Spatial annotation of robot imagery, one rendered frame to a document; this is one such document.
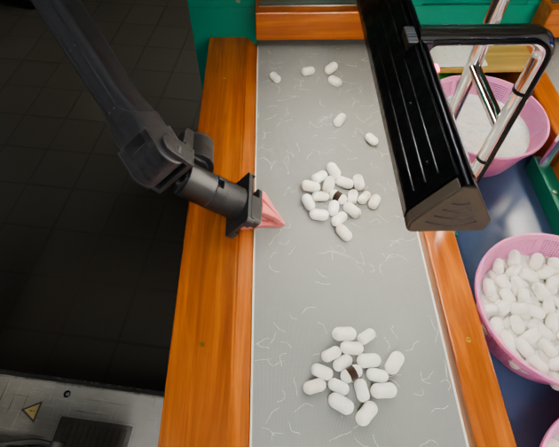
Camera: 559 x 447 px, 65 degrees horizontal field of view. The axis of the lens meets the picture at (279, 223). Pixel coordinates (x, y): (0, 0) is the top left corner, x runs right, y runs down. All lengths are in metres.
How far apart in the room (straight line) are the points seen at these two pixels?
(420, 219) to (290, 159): 0.51
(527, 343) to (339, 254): 0.32
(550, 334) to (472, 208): 0.42
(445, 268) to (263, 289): 0.30
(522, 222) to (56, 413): 1.01
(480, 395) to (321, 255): 0.32
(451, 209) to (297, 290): 0.37
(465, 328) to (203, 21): 0.90
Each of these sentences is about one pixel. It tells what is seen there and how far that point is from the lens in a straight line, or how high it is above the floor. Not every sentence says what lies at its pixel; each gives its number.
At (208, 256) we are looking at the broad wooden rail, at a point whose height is 0.77.
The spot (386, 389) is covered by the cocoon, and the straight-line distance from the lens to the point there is 0.68.
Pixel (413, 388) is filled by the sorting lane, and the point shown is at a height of 0.74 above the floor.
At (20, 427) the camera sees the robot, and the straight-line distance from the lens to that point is 1.07.
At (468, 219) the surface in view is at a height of 1.06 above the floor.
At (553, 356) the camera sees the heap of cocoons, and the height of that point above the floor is 0.74.
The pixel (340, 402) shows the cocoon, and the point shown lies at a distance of 0.67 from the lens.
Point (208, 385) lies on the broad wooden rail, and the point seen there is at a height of 0.76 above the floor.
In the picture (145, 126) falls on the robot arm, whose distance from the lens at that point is 0.66.
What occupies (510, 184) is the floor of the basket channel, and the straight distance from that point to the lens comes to 1.07.
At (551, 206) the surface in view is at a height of 0.70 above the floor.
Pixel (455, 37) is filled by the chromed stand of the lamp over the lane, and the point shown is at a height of 1.11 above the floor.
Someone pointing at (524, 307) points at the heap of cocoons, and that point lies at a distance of 0.83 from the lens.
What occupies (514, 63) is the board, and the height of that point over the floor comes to 0.78.
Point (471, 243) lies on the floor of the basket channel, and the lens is 0.94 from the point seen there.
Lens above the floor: 1.41
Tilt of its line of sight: 55 degrees down
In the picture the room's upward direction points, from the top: straight up
